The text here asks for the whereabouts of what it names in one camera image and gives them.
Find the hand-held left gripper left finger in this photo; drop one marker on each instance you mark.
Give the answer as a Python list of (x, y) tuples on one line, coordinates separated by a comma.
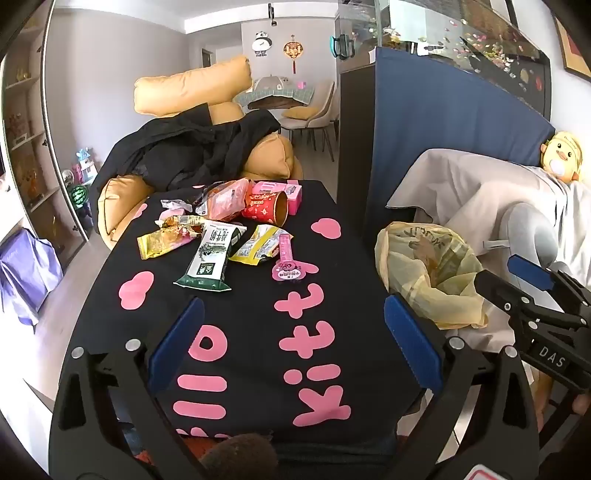
[(178, 344)]

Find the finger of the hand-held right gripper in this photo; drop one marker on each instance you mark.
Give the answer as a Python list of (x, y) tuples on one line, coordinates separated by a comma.
[(496, 286), (528, 271)]

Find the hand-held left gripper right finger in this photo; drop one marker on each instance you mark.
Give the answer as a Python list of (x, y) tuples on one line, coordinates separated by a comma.
[(413, 344)]

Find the yellow plastic bag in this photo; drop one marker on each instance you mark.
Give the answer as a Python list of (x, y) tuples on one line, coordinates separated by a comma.
[(429, 267)]

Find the yellow snack packet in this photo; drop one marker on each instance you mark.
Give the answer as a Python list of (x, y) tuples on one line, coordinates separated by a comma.
[(251, 249)]

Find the orange white snack wrapper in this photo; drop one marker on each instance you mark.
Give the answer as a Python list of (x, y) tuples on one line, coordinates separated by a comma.
[(182, 224)]

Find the pink white snack packet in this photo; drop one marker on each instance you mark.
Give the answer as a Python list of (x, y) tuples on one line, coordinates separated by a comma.
[(226, 201)]

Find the red patterned paper can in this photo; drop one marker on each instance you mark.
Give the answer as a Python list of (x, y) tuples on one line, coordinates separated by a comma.
[(258, 207)]

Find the person's left hand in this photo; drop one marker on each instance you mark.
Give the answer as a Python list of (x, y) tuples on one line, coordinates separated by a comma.
[(240, 457)]

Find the grey neck pillow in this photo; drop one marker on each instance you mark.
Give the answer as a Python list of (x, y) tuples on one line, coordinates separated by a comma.
[(531, 230)]

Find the black cloth with pink print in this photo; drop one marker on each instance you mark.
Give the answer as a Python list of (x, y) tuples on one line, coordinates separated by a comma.
[(258, 332)]

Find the green white snack packet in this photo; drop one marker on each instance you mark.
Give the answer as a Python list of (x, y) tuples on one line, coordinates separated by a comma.
[(207, 258)]

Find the yellow crumpled snack wrapper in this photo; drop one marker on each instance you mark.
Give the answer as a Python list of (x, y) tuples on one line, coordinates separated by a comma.
[(159, 244)]

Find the beige blanket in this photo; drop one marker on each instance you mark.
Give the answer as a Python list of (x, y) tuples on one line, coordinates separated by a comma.
[(461, 184)]

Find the yellow duck plush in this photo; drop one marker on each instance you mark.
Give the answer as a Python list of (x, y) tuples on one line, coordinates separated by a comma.
[(561, 154)]

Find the small pink candy wrapper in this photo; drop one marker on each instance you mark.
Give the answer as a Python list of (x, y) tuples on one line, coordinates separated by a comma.
[(167, 215)]

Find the pink stick wrapper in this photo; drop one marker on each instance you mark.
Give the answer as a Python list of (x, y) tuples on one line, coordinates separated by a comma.
[(286, 265)]

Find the clear plastic wrapper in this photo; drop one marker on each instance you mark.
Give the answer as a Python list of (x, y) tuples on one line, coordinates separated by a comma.
[(175, 203)]

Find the purple bag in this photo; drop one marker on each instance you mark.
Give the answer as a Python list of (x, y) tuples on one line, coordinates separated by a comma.
[(27, 272)]

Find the blue cloth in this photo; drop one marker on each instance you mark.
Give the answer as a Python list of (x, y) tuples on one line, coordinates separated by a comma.
[(438, 129)]

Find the green glowing ball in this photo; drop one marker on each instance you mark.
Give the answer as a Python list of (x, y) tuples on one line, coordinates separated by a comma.
[(79, 197)]

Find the pink box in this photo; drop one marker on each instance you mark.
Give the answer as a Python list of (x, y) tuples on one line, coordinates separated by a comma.
[(295, 196)]

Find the black jacket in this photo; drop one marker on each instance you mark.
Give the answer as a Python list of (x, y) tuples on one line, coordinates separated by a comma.
[(194, 147)]

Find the blue pink toy figure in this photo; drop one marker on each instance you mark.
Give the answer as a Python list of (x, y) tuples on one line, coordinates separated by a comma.
[(85, 164)]

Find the tall display shelf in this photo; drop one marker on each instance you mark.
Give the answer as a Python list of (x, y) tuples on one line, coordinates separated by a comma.
[(27, 138)]

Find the beige dining chair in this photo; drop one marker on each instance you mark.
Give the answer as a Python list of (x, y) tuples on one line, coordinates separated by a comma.
[(318, 104)]

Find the yellow armchair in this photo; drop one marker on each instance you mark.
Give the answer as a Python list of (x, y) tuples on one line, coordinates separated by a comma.
[(194, 87)]

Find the dining table with tablecloth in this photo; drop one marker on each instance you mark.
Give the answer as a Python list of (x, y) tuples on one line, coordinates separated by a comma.
[(272, 102)]

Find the mesh food cover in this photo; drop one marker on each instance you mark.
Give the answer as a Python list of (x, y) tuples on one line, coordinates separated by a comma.
[(270, 87)]

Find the glass fish tank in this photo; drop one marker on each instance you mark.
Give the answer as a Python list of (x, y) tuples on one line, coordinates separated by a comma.
[(415, 23)]

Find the teal black aquarium device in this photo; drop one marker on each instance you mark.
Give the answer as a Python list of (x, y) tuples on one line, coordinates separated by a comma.
[(341, 46)]

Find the red hanging knot ornament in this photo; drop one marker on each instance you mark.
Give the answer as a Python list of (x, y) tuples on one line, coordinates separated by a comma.
[(293, 48)]

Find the black ceiling spotlight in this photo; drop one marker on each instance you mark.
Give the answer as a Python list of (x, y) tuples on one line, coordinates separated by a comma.
[(273, 14)]

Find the framed wall picture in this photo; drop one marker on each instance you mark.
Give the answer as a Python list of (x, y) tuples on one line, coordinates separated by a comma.
[(575, 50)]

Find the panda wall decoration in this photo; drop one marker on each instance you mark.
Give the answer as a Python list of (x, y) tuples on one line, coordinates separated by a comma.
[(262, 44)]

